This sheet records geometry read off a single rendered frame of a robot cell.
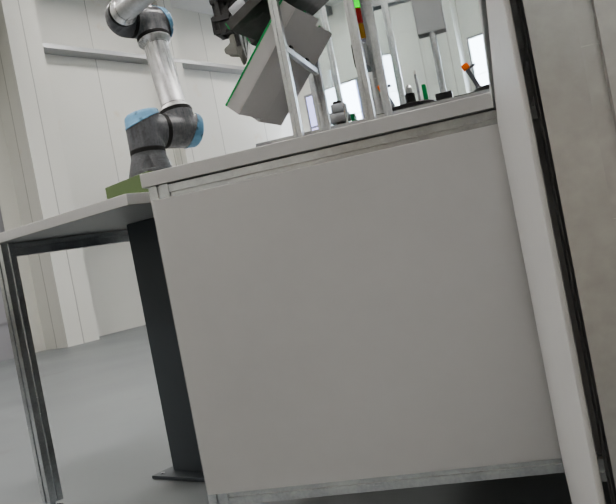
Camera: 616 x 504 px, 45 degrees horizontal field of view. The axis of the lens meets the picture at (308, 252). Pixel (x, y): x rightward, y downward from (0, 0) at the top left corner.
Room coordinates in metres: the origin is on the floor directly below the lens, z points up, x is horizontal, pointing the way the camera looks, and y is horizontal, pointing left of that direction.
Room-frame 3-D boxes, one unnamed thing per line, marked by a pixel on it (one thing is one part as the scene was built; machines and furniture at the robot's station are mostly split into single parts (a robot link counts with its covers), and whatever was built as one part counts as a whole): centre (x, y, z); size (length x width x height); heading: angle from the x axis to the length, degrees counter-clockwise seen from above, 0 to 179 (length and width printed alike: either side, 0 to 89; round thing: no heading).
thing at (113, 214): (2.40, 0.41, 0.84); 0.90 x 0.70 x 0.03; 142
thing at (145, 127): (2.45, 0.45, 1.13); 0.13 x 0.12 x 0.14; 128
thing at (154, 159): (2.44, 0.45, 1.01); 0.15 x 0.15 x 0.10
